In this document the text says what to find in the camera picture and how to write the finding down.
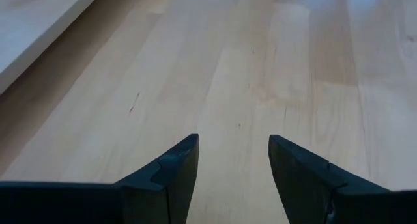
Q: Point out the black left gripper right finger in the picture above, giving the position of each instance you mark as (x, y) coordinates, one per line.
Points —
(312, 191)

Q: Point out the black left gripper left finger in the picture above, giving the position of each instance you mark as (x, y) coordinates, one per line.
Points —
(146, 198)

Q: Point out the wooden shelf with black legs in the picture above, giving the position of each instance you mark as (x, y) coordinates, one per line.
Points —
(32, 22)

